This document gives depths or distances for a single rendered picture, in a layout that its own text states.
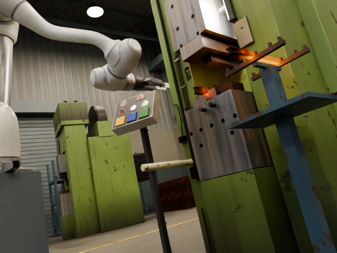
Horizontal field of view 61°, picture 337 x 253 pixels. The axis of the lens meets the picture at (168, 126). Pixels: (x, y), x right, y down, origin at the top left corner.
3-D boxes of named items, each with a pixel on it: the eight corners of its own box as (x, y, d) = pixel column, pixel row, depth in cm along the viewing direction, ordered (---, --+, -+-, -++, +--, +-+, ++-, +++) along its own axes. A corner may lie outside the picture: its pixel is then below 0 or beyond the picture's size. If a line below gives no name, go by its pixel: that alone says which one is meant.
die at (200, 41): (203, 46, 181) (200, 33, 183) (182, 61, 195) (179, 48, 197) (242, 57, 209) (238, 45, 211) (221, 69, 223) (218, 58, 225)
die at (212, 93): (217, 99, 173) (214, 86, 175) (194, 110, 187) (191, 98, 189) (256, 103, 201) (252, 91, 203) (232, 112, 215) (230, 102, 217)
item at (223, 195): (279, 266, 138) (252, 168, 148) (218, 263, 165) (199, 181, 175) (324, 236, 175) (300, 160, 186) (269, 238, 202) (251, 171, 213)
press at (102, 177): (73, 240, 530) (55, 94, 596) (56, 240, 625) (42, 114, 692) (169, 215, 660) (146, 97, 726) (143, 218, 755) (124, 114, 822)
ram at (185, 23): (216, 21, 174) (201, -34, 183) (174, 52, 201) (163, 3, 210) (254, 35, 201) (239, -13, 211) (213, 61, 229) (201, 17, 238)
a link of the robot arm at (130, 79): (128, 86, 135) (138, 87, 139) (124, 68, 137) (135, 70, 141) (118, 93, 142) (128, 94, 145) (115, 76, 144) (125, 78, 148)
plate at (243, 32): (253, 40, 169) (245, 15, 172) (240, 48, 175) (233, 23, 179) (255, 41, 170) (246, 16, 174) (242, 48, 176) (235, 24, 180)
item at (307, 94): (309, 96, 105) (307, 91, 106) (227, 129, 135) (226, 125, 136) (342, 100, 124) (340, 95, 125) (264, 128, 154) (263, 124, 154)
